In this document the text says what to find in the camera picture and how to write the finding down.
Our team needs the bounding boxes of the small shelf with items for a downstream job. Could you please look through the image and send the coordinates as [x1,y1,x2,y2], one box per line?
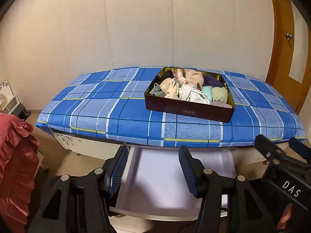
[0,80,31,121]

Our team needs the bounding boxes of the blue plaid mattress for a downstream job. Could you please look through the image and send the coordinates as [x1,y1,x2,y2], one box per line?
[36,67,306,148]

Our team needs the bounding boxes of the light green sock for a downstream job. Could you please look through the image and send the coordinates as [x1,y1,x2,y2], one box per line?
[211,87,228,103]

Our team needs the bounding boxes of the grey green cloth bundle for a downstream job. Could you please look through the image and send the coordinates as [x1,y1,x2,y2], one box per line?
[149,83,165,97]

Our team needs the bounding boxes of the pink white cloth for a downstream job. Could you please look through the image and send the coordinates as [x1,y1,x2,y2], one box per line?
[173,68,188,87]

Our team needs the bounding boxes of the red satin fabric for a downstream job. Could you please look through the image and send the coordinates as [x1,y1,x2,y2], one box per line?
[1,114,40,232]

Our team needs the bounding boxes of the peach cloth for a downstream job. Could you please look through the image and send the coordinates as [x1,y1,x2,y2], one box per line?
[184,68,204,90]

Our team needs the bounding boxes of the wooden door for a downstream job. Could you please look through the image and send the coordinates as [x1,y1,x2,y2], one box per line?
[266,0,310,114]

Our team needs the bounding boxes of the person hand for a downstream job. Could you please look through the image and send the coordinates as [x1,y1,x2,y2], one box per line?
[277,203,293,229]

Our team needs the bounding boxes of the dark purple cloth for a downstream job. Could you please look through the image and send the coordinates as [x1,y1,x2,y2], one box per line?
[203,74,223,87]

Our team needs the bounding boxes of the black sock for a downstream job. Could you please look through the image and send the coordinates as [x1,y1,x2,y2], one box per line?
[159,70,175,84]

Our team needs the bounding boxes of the teal socks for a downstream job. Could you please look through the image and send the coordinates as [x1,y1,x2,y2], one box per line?
[202,86,212,102]

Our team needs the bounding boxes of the beige cloth bundle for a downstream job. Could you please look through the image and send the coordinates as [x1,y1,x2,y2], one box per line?
[160,78,179,100]

